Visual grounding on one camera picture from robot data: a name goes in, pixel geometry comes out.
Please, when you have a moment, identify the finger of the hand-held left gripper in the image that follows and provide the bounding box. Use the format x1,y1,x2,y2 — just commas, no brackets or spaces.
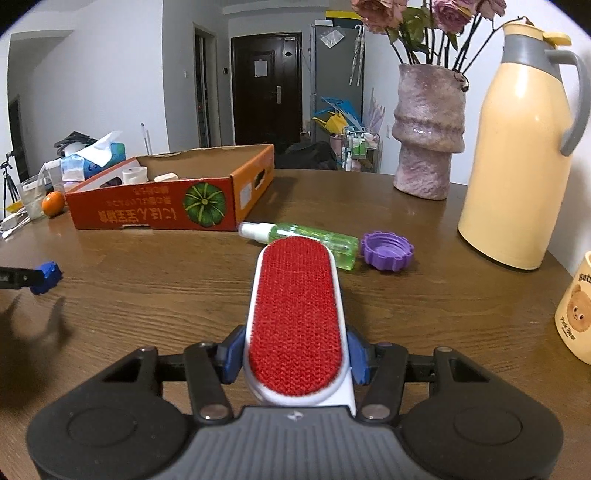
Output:
0,261,64,295

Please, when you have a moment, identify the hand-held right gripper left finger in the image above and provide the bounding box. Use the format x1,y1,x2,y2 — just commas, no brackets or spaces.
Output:
98,325,246,424

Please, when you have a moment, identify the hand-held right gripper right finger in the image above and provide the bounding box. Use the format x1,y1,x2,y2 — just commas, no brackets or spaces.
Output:
346,329,491,422

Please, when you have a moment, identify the red lint brush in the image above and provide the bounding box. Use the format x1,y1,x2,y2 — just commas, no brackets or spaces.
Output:
242,237,358,416

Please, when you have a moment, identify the orange cardboard box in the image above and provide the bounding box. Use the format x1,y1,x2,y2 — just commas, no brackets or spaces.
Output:
65,144,276,230

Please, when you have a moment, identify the orange fruit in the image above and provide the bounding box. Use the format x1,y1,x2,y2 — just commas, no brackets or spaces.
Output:
41,191,66,218

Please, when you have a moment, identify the clear glass cup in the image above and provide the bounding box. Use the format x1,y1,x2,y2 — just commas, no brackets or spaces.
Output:
21,175,47,220

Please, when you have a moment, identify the clear plastic storage container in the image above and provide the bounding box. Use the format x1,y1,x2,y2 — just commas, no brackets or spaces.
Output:
39,159,66,193

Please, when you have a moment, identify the black tripod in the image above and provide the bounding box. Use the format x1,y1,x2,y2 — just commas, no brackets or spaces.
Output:
0,150,22,209

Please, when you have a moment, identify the purple plastic lid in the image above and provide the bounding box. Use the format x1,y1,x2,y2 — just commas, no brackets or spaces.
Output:
360,232,415,272

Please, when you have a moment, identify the blue purple tissue pack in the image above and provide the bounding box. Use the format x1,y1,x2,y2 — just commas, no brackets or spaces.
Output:
60,142,127,182

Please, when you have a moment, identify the green spray bottle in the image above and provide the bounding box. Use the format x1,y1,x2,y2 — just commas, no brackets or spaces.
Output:
238,222,360,271

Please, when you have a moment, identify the white paper tissue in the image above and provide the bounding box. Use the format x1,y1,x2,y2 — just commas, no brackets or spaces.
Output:
74,131,123,160

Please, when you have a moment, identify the white trolley rack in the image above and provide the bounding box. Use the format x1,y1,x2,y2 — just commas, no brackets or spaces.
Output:
342,129,382,174

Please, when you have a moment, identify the black plastic bag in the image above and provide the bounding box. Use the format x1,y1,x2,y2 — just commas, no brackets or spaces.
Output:
274,141,345,172

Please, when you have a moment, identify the cream bear mug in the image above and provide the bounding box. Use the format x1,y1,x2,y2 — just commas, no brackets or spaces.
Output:
554,251,591,366

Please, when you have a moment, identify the yellow folded umbrella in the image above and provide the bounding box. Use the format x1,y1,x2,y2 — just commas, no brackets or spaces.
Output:
313,113,347,135

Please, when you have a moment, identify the pink ceramic vase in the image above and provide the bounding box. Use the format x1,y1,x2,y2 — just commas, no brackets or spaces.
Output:
392,63,467,201

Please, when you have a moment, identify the blue folded umbrella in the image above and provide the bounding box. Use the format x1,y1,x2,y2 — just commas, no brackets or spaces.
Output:
318,96,363,128

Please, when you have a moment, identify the cream thermos jug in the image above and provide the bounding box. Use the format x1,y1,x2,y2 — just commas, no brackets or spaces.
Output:
457,21,587,271

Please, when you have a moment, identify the dark brown entrance door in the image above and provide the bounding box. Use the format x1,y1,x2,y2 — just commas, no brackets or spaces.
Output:
230,33,304,145

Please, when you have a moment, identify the grey cabinet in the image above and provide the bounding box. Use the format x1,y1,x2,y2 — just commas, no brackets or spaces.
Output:
310,19,366,144

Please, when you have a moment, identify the clear hanging umbrella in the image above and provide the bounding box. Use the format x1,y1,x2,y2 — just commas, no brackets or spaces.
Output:
349,25,366,86

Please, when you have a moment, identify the clear plastic bag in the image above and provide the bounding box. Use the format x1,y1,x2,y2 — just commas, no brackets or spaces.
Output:
318,27,346,49

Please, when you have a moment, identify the dried pink flower bouquet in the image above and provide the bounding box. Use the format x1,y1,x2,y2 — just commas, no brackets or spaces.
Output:
351,0,534,91

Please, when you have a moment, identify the side doorway frame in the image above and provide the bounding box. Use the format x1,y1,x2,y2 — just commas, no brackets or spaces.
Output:
193,25,218,149

